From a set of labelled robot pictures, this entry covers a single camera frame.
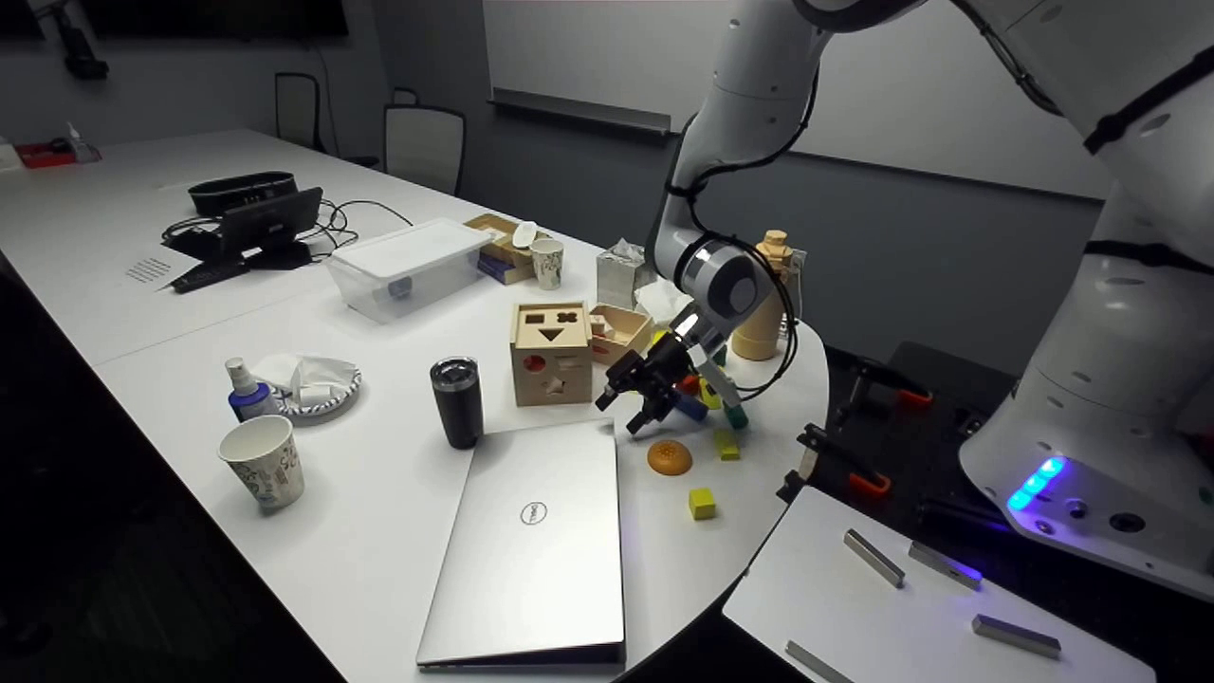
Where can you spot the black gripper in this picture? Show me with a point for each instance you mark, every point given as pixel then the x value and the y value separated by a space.
pixel 665 357

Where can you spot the silver Dell laptop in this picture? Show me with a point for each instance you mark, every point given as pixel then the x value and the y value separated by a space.
pixel 537 545

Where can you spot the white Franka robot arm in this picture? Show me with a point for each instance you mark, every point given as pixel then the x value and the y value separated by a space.
pixel 1138 318

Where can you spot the open cardboard box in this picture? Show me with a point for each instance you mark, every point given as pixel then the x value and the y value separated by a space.
pixel 503 251

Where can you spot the long blue block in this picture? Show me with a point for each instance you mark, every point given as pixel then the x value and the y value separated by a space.
pixel 686 406

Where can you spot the red block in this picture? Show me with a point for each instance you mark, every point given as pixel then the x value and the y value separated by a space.
pixel 686 384

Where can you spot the orange ball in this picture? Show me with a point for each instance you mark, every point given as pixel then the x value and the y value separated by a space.
pixel 669 456

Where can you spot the small wooden box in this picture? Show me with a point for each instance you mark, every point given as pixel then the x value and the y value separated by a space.
pixel 616 330

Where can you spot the yellow rectangular block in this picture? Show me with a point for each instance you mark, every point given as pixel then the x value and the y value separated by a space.
pixel 709 401
pixel 727 445

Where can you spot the wooden shape sorter box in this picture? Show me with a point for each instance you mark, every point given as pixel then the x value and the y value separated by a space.
pixel 550 353

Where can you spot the clear plastic wrapper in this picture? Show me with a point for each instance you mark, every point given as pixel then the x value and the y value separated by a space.
pixel 661 297

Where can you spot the green cylinder block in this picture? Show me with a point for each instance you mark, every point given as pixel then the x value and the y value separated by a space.
pixel 737 419

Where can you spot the yellow cube block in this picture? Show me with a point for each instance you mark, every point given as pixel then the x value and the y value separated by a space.
pixel 703 501

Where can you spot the white paper bag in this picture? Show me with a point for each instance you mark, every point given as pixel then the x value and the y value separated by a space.
pixel 621 276

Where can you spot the tan wooden bottle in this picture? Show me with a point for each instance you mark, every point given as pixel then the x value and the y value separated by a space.
pixel 762 325

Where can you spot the black travel tumbler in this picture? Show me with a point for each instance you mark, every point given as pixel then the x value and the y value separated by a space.
pixel 455 402

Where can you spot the white plastic tray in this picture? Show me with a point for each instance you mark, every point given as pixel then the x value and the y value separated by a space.
pixel 403 266

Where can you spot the white board panel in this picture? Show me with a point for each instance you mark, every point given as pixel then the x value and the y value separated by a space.
pixel 836 595

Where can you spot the gray metal bar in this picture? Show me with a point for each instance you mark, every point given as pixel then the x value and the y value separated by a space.
pixel 817 660
pixel 1014 636
pixel 946 566
pixel 874 558

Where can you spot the clear plastic lid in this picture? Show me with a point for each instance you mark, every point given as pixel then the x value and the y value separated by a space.
pixel 325 384

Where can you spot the black robot stand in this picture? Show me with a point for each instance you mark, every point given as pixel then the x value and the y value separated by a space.
pixel 948 372

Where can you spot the gray office chair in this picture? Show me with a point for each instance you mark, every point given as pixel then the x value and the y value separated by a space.
pixel 296 110
pixel 422 146

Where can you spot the patterned paper cup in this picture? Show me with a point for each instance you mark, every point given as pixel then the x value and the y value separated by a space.
pixel 267 463

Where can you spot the black tablet stand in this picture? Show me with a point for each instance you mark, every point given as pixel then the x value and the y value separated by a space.
pixel 259 228

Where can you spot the black case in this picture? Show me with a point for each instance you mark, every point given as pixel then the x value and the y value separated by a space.
pixel 240 191

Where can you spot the red booklet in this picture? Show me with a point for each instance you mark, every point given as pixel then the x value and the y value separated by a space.
pixel 42 153

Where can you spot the wall whiteboard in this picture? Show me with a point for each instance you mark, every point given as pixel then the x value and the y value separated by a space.
pixel 583 52

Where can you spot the black wall screen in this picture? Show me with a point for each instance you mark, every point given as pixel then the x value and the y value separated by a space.
pixel 215 15

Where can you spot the black mounted camera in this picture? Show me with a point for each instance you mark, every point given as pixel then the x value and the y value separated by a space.
pixel 74 38

